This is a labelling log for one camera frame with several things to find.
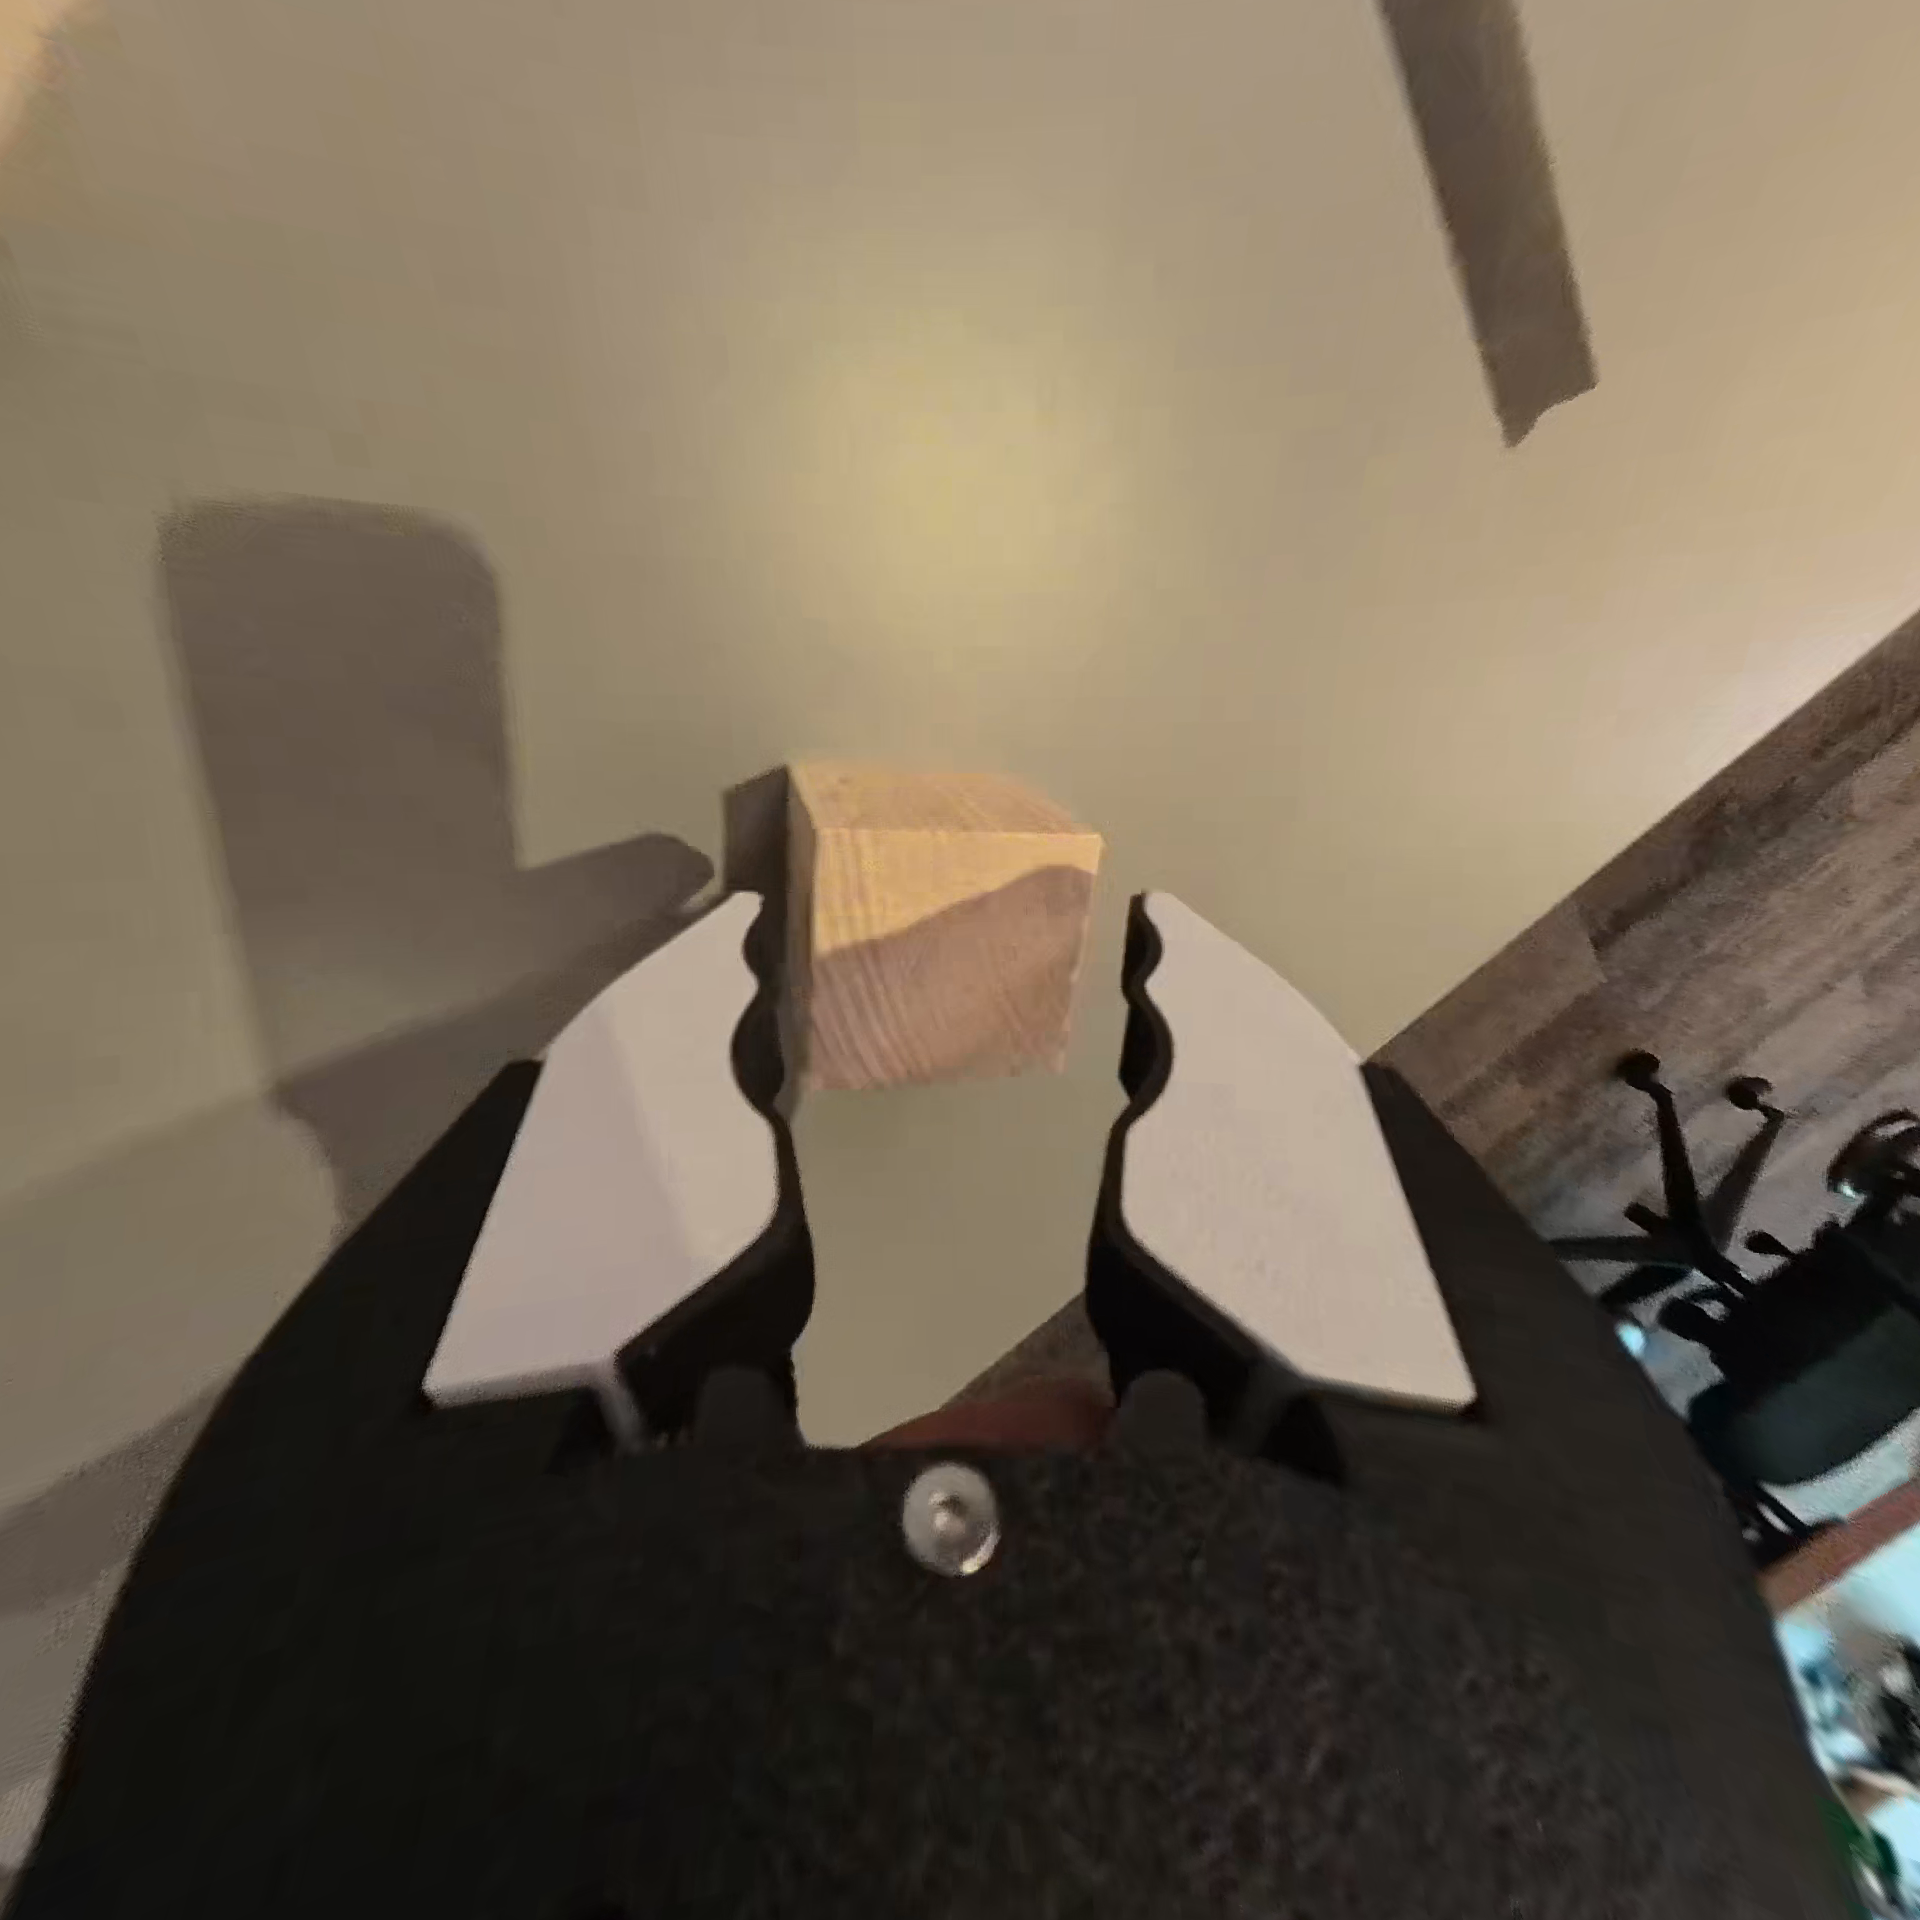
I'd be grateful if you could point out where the black office chair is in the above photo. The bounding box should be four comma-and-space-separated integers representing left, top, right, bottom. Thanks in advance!
1552, 1050, 1920, 1561

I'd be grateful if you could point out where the cluttered wooden desk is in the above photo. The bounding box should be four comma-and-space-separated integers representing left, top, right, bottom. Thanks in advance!
1763, 1500, 1920, 1920

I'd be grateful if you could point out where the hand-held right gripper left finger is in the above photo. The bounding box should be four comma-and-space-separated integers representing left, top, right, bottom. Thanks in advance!
424, 889, 819, 1453

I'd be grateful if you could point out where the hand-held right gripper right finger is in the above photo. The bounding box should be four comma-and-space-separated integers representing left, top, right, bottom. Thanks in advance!
1082, 889, 1482, 1487

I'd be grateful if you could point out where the plain wooden cube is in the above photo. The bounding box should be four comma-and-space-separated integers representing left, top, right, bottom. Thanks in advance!
724, 762, 1103, 1093

